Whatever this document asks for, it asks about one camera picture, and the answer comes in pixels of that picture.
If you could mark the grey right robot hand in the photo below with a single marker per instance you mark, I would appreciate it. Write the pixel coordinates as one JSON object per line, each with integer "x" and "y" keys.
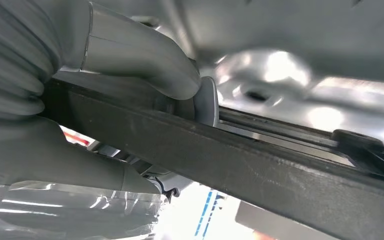
{"x": 139, "y": 59}

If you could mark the large aluminium plate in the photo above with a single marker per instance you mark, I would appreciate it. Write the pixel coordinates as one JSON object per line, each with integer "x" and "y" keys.
{"x": 278, "y": 73}

